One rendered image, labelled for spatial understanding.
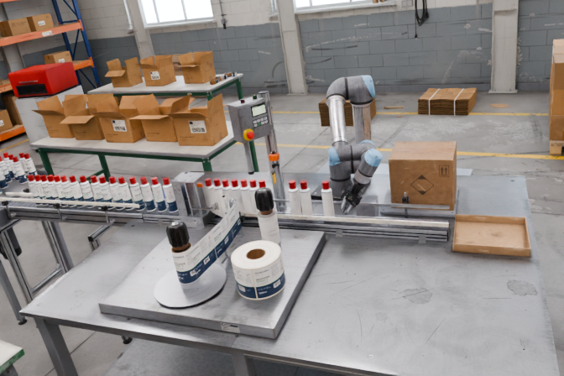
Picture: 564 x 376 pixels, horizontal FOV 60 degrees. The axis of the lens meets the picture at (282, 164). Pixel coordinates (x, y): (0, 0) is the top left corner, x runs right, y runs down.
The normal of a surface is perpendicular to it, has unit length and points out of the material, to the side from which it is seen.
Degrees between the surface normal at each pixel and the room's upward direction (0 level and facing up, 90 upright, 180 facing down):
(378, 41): 90
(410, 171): 90
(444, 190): 90
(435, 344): 0
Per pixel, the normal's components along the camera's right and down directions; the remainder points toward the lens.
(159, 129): -0.43, 0.40
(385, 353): -0.15, -0.92
